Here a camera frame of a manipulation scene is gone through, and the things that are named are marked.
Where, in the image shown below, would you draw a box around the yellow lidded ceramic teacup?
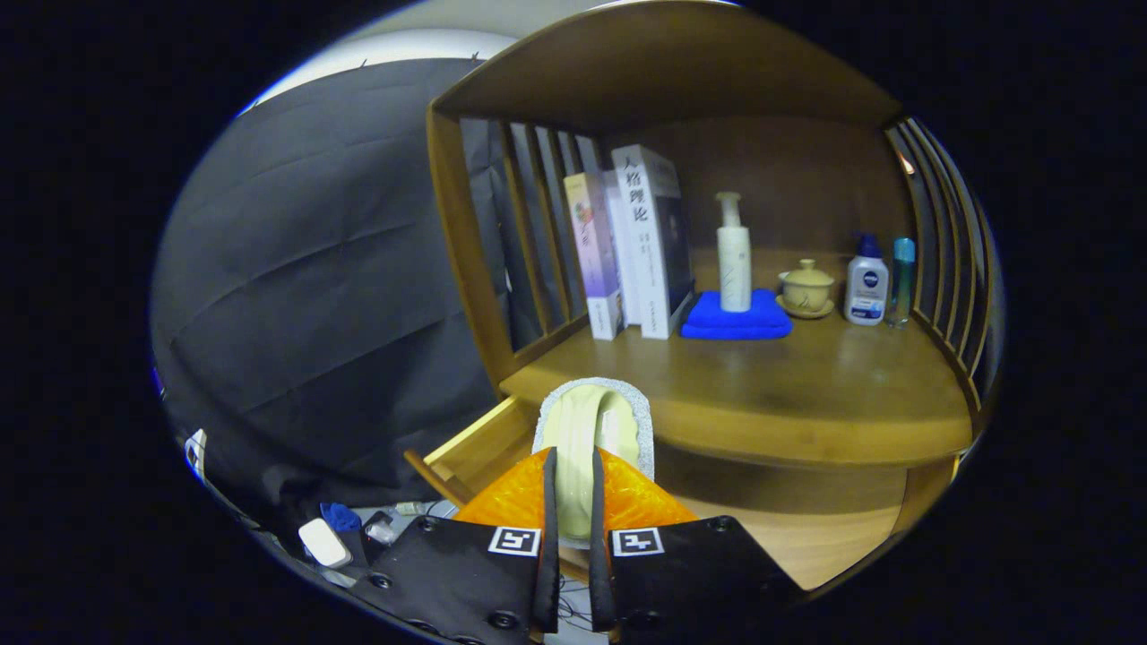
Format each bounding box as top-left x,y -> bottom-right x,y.
776,259 -> 836,320

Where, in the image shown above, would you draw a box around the brown wooden cabinet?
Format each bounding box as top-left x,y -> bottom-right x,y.
426,0 -> 1006,538

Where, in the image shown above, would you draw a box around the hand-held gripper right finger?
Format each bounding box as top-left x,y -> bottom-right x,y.
589,446 -> 807,645

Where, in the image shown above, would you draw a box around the thin white book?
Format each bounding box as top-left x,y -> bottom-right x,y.
602,170 -> 642,328

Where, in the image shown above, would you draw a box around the brown wooden countertop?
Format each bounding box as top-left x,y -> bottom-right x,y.
497,309 -> 975,469

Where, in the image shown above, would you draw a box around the grey sponge with yellow handle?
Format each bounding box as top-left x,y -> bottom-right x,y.
531,376 -> 657,549

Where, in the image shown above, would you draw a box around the white plastic box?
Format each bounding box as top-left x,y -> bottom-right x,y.
298,518 -> 353,569

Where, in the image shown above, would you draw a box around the purple cover book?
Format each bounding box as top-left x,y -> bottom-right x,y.
564,172 -> 625,341

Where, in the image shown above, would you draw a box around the thin floor cables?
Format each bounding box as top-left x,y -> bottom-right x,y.
557,573 -> 594,632

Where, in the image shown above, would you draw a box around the thick white and black book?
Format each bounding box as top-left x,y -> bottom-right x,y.
611,144 -> 696,340

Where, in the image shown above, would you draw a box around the wooden drawer with black knob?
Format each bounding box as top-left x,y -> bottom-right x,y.
403,394 -> 908,594

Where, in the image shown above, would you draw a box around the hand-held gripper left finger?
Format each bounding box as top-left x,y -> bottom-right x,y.
349,446 -> 561,645

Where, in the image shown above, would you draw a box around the white bottle with blue pump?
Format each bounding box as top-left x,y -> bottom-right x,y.
843,232 -> 890,327

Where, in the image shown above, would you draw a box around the teal slim bottle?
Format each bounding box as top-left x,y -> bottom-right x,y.
887,237 -> 917,329

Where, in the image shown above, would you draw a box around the folded blue cloth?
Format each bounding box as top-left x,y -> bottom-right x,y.
680,288 -> 794,340

